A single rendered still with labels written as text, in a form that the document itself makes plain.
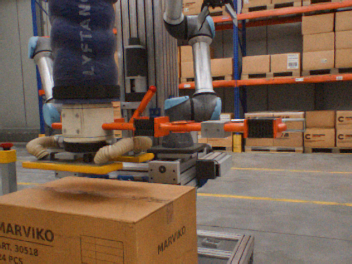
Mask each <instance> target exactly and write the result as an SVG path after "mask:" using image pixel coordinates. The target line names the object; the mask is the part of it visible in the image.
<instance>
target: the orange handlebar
mask: <svg viewBox="0 0 352 264"><path fill-rule="evenodd" d="M52 128H53V129H62V122H61V123H53V124H52ZM102 128H103V129H104V130H133V123H125V122H124V118H114V123H104V124H103V125H102ZM158 129H159V130H160V131H171V133H189V132H191V131H201V123H195V121H176V122H172V123H160V124H159V125H158ZM223 129H224V131H225V132H244V124H243V123H229V124H224V127H223ZM286 129H287V125H286V124H284V123H280V124H278V126H277V131H278V132H284V131H286Z"/></svg>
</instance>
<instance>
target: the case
mask: <svg viewBox="0 0 352 264"><path fill-rule="evenodd" d="M0 264H198V260H197V219H196V198H195V187H191V186H183V185H170V184H155V183H148V182H133V181H125V180H111V179H97V178H89V177H75V176H68V177H64V178H63V179H59V180H54V181H52V182H48V183H45V184H41V185H37V186H34V187H30V188H28V189H24V190H20V191H17V192H13V193H10V194H6V195H2V196H0Z"/></svg>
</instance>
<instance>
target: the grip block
mask: <svg viewBox="0 0 352 264"><path fill-rule="evenodd" d="M160 123H169V116H164V117H158V118H149V119H148V116H143V117H138V118H133V136H134V137H137V136H155V137H156V138H158V137H161V136H167V135H169V134H170V131H160V130H159V129H158V125H159V124H160Z"/></svg>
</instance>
